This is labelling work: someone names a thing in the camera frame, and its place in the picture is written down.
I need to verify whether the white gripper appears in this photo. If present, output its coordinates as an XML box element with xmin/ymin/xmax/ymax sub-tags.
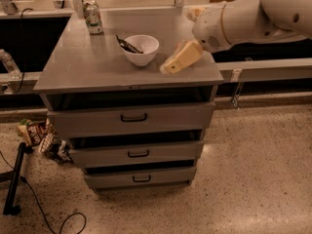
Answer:
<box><xmin>160</xmin><ymin>3</ymin><xmax>231</xmax><ymax>74</ymax></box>

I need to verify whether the black rxbar chocolate bar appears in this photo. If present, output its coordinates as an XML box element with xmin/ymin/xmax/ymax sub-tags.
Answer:
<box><xmin>116</xmin><ymin>36</ymin><xmax>142</xmax><ymax>54</ymax></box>

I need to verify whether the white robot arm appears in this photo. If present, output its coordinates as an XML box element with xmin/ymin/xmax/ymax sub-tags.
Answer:
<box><xmin>160</xmin><ymin>0</ymin><xmax>312</xmax><ymax>74</ymax></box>

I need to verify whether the white bowl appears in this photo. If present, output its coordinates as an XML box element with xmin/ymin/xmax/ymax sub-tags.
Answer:
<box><xmin>122</xmin><ymin>35</ymin><xmax>159</xmax><ymax>66</ymax></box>

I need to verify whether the grey drawer cabinet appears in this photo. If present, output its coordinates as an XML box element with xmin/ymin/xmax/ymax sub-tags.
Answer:
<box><xmin>33</xmin><ymin>7</ymin><xmax>225</xmax><ymax>191</ymax></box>

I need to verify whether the bottom grey drawer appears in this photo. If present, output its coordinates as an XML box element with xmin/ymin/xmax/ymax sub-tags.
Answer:
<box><xmin>84</xmin><ymin>167</ymin><xmax>197</xmax><ymax>189</ymax></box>

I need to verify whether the grey drawer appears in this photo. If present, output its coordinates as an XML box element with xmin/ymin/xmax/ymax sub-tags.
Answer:
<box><xmin>69</xmin><ymin>140</ymin><xmax>204</xmax><ymax>168</ymax></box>
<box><xmin>48</xmin><ymin>102</ymin><xmax>215</xmax><ymax>138</ymax></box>
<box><xmin>84</xmin><ymin>167</ymin><xmax>197</xmax><ymax>189</ymax></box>

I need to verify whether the top grey drawer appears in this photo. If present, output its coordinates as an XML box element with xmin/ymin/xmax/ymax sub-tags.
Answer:
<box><xmin>48</xmin><ymin>102</ymin><xmax>215</xmax><ymax>138</ymax></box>

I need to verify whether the middle grey drawer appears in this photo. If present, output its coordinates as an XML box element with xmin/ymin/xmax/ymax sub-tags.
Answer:
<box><xmin>69</xmin><ymin>140</ymin><xmax>204</xmax><ymax>168</ymax></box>

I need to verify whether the checkered snack bag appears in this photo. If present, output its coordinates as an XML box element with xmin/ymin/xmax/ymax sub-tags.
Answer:
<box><xmin>38</xmin><ymin>134</ymin><xmax>72</xmax><ymax>164</ymax></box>

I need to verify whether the clear plastic bottle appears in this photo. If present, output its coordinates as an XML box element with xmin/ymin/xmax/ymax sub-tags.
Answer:
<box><xmin>0</xmin><ymin>49</ymin><xmax>21</xmax><ymax>80</ymax></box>

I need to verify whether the brown snack bag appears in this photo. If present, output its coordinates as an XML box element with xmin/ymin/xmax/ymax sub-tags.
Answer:
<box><xmin>17</xmin><ymin>119</ymin><xmax>50</xmax><ymax>146</ymax></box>

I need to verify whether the black stand leg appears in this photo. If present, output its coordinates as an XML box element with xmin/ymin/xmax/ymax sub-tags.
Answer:
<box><xmin>0</xmin><ymin>142</ymin><xmax>30</xmax><ymax>215</ymax></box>

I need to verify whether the metal rail bracket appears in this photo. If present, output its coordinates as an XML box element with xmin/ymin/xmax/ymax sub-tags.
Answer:
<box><xmin>230</xmin><ymin>69</ymin><xmax>244</xmax><ymax>109</ymax></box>

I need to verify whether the black floor cable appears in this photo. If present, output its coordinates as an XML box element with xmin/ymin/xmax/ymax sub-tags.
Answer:
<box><xmin>0</xmin><ymin>149</ymin><xmax>88</xmax><ymax>234</ymax></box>

